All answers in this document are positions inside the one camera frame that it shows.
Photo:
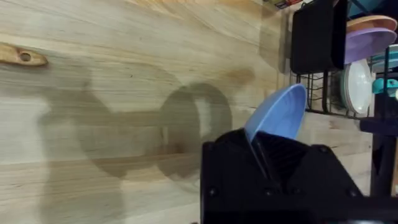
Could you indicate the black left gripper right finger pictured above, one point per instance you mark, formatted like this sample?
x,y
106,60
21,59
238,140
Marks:
x,y
304,174

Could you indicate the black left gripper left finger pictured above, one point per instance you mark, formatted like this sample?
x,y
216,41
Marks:
x,y
230,168

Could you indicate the blue plate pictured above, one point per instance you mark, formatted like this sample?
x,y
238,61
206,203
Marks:
x,y
276,115

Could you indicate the white plate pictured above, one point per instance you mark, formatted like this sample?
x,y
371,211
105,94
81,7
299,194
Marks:
x,y
357,87

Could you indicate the purple plate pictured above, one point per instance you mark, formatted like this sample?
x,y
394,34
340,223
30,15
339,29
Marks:
x,y
363,43

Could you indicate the teal plate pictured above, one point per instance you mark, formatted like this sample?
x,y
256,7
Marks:
x,y
392,60

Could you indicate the tan plate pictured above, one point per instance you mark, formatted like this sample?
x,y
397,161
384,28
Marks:
x,y
371,22

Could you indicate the teal cup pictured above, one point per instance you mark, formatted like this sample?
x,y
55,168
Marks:
x,y
384,85

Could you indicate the black cutlery holder box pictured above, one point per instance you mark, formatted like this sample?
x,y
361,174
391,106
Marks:
x,y
314,37

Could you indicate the colourful box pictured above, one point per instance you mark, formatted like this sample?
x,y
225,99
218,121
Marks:
x,y
281,3

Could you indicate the teal bowl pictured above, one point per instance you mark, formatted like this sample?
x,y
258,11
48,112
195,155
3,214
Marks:
x,y
363,6

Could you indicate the wooden utensil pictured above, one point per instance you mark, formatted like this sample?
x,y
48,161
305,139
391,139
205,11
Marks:
x,y
18,56

